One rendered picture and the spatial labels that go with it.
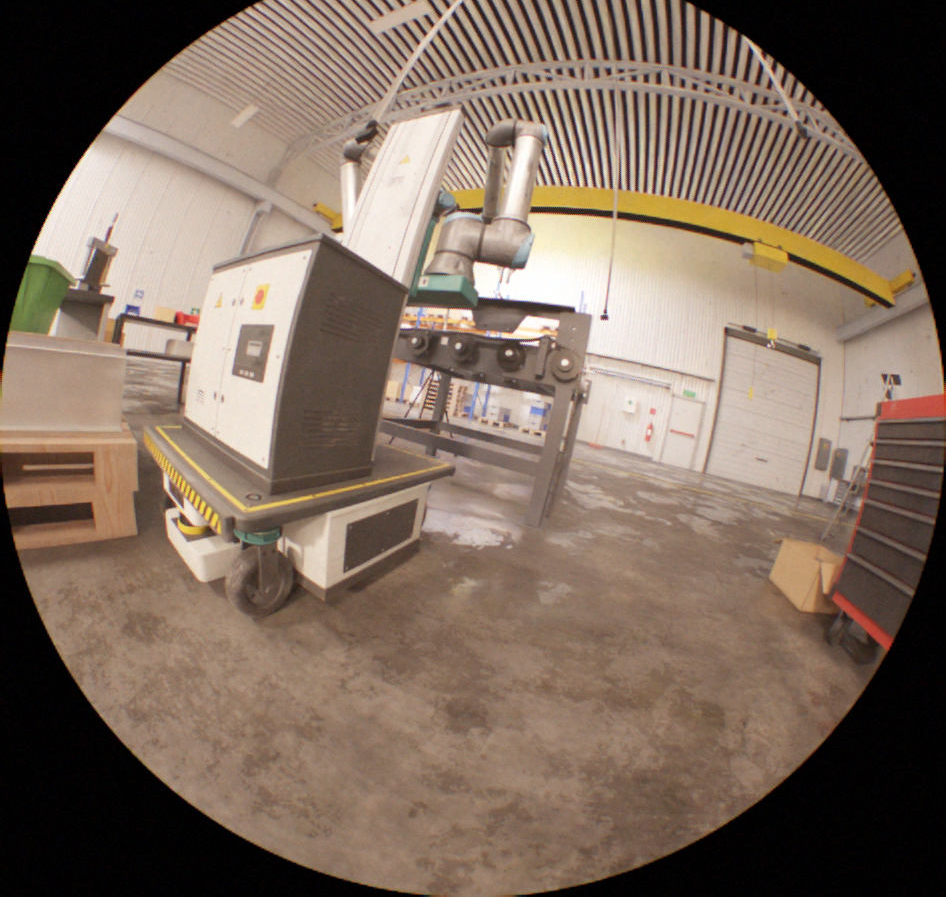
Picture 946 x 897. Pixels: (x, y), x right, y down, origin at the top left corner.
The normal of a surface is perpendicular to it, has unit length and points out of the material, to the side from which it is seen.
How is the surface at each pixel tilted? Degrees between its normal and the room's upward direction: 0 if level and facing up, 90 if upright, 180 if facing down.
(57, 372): 90
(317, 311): 90
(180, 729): 0
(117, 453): 90
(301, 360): 90
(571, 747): 0
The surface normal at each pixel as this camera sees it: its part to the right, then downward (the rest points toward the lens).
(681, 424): -0.39, -0.02
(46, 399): 0.91, 0.22
